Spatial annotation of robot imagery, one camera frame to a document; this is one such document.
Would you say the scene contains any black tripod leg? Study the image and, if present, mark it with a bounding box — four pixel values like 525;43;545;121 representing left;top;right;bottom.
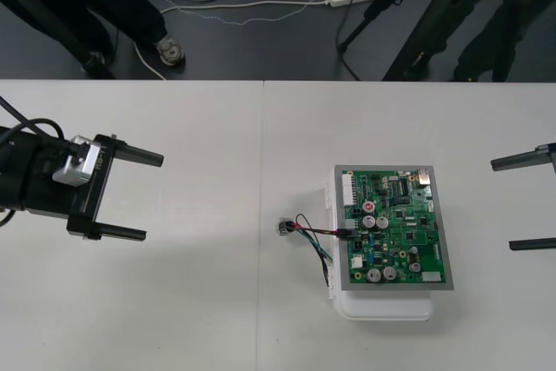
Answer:
0;0;117;81

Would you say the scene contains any pale grey left wrist camera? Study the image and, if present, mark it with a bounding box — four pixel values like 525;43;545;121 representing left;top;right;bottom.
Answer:
51;135;104;190

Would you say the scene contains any green circuit board grey frame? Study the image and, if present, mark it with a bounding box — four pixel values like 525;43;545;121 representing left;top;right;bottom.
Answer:
334;164;456;294

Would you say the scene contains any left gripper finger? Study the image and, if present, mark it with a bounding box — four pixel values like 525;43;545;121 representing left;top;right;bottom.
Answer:
96;221;148;243
114;140;165;169

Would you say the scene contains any thin white cable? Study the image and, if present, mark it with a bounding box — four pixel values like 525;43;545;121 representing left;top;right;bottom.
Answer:
132;39;169;82

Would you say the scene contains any red black green cable bundle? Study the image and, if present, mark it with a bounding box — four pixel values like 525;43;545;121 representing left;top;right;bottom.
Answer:
276;213;354;290

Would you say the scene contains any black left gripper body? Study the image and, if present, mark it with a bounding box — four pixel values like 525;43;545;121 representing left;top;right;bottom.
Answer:
65;132;128;242

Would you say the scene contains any white power cable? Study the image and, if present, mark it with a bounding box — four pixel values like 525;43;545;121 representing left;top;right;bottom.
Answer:
158;0;332;17

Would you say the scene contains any black folded stand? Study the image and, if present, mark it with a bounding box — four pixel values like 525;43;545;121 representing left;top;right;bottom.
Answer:
381;0;516;83

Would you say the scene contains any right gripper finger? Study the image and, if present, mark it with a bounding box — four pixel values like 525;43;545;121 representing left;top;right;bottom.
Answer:
508;237;556;253
490;143;556;173

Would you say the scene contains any person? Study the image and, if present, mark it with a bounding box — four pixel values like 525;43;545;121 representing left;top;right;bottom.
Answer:
0;0;187;82
453;0;556;83

